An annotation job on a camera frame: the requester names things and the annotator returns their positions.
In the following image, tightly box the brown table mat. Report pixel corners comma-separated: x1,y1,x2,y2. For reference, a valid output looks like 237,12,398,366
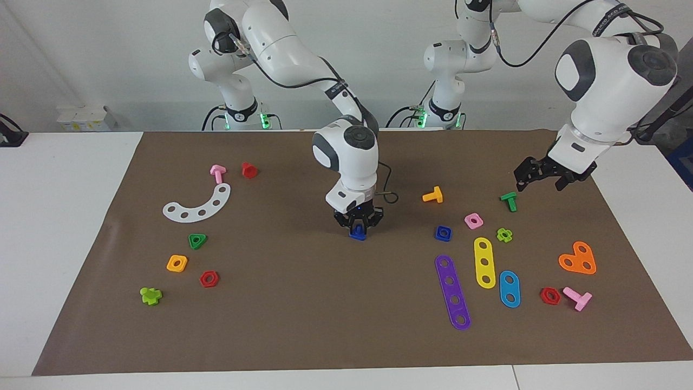
31,129,693,376

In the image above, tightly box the white curved perforated plate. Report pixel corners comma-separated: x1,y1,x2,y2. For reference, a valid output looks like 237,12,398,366
162,183,232,223

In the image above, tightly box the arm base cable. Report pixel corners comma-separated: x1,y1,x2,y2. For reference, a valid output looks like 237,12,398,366
201,105,228,131
385,105,429,129

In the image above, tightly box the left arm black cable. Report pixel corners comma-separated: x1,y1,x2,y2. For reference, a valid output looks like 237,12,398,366
487,0,681,144

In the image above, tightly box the black clamp device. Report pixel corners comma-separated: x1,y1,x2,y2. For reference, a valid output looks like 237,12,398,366
0,114,29,147

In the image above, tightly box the blue crate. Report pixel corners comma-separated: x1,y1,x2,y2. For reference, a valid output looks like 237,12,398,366
665,135,693,191

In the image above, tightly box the blue two-hole strip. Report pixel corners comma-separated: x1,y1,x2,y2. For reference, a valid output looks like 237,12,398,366
499,270,521,309

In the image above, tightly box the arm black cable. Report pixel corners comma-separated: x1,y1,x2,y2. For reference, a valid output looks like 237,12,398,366
214,30,400,205
487,0,681,144

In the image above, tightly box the purple four-hole strip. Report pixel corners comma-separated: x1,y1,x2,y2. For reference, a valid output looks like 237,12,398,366
435,255,472,331

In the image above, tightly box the orange heart-shaped plate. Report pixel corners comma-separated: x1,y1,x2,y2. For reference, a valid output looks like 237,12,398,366
558,241,597,275

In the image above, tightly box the left arm base cable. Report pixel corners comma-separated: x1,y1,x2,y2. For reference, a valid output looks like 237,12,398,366
385,105,429,129

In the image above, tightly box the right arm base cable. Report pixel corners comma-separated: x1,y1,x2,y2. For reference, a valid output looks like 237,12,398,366
201,105,228,131

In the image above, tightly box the black stand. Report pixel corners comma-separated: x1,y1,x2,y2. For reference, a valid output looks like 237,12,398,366
631,87,693,145

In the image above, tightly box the white power box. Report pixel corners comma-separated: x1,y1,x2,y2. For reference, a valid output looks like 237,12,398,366
57,105,117,132

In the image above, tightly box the yellow three-hole strip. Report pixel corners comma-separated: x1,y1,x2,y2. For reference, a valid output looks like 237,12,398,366
474,237,496,289

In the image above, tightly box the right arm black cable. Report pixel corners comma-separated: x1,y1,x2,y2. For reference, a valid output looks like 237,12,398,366
214,30,400,205

